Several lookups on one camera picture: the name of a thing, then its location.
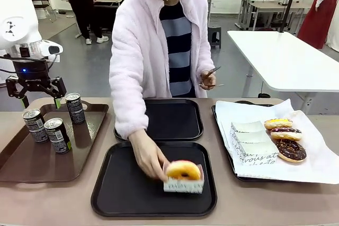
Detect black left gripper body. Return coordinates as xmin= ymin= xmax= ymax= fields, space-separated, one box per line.
xmin=12 ymin=58 xmax=53 ymax=88

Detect strawberry glazed donut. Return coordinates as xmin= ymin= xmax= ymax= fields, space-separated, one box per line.
xmin=166 ymin=159 xmax=202 ymax=182

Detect metal tongs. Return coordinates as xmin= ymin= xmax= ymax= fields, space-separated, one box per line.
xmin=198 ymin=66 xmax=225 ymax=89

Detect white printed paper donut holder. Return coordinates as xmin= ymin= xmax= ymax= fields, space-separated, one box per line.
xmin=232 ymin=130 xmax=273 ymax=144
xmin=230 ymin=121 xmax=266 ymax=133
xmin=237 ymin=141 xmax=278 ymax=166
xmin=163 ymin=161 xmax=204 ymax=194

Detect person's right forearm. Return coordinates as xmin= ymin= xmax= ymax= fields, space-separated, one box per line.
xmin=112 ymin=88 xmax=150 ymax=141

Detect person's left forearm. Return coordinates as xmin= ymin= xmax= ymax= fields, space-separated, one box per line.
xmin=194 ymin=48 xmax=216 ymax=98

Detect person's right hand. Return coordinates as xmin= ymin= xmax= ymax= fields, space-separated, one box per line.
xmin=128 ymin=129 xmax=172 ymax=182

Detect person's left hand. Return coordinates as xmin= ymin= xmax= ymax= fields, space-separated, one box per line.
xmin=200 ymin=69 xmax=217 ymax=89

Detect black soda can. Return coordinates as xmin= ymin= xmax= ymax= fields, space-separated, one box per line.
xmin=22 ymin=108 xmax=49 ymax=143
xmin=65 ymin=93 xmax=86 ymax=125
xmin=43 ymin=117 xmax=72 ymax=155

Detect brown plastic tray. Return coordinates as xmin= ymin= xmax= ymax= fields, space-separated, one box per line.
xmin=0 ymin=101 xmax=110 ymax=184

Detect person in pink fleece jacket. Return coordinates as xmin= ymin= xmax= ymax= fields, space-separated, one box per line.
xmin=109 ymin=0 xmax=216 ymax=141

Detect black plastic tray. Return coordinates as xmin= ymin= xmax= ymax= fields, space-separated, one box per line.
xmin=211 ymin=101 xmax=292 ymax=183
xmin=90 ymin=141 xmax=218 ymax=218
xmin=113 ymin=98 xmax=204 ymax=142

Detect dark plastic stool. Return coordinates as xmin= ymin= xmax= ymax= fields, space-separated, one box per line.
xmin=207 ymin=25 xmax=222 ymax=49

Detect yellow sprinkled donut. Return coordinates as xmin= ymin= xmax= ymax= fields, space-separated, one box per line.
xmin=263 ymin=117 xmax=293 ymax=131

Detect white table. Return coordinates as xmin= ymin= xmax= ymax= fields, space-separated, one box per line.
xmin=227 ymin=30 xmax=339 ymax=115

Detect wooden top desk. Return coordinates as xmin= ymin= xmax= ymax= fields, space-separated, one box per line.
xmin=237 ymin=0 xmax=313 ymax=31

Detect chocolate sprinkled donut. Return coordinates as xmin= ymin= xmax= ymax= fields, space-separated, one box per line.
xmin=274 ymin=138 xmax=307 ymax=163

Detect black stand pole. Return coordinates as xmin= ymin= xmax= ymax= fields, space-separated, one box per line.
xmin=279 ymin=0 xmax=303 ymax=33

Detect white paper sheet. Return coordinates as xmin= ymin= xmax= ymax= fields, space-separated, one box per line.
xmin=215 ymin=98 xmax=339 ymax=185

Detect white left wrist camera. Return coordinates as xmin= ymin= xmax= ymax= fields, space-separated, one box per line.
xmin=39 ymin=39 xmax=64 ymax=58

